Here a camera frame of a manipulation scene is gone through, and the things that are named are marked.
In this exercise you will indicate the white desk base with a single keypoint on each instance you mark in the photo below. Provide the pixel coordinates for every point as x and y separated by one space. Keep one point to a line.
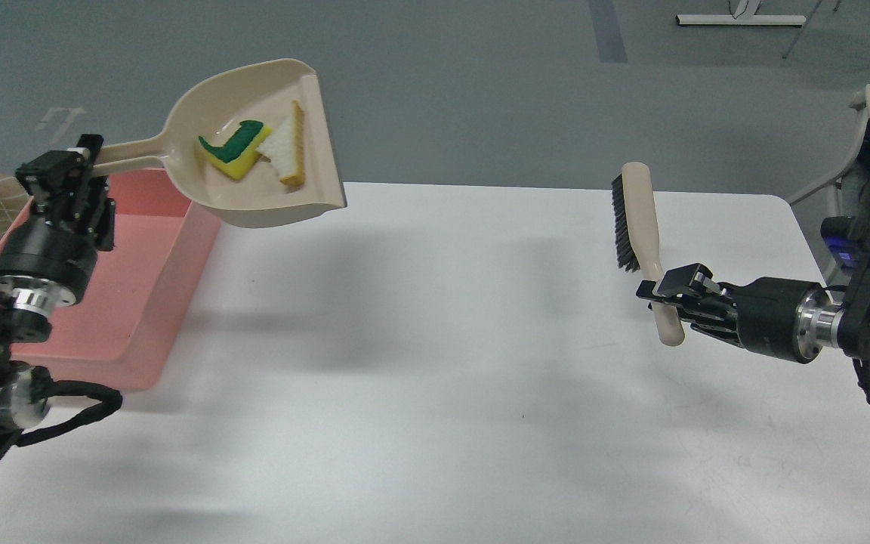
745 13

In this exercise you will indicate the beige hand brush black bristles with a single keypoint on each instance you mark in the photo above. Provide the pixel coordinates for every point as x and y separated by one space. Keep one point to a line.
636 230

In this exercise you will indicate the white office chair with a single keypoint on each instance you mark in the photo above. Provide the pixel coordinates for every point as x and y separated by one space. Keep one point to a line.
831 184

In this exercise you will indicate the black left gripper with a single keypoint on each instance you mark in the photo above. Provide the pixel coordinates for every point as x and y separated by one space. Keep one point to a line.
49 260

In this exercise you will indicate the pink plastic bin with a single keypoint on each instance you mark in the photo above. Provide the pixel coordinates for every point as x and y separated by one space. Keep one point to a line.
122 333

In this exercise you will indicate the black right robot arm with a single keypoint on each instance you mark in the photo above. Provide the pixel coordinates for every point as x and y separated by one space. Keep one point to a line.
850 247

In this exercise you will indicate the yellow green sponge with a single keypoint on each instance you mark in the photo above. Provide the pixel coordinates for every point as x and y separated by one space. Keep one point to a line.
239 153

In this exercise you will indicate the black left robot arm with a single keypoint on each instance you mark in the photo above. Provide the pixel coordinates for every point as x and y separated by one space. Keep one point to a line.
34 407

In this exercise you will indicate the beige plastic dustpan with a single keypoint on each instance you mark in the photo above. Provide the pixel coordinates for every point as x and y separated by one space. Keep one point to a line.
213 109

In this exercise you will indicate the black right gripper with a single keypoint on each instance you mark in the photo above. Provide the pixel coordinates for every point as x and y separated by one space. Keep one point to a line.
784 319

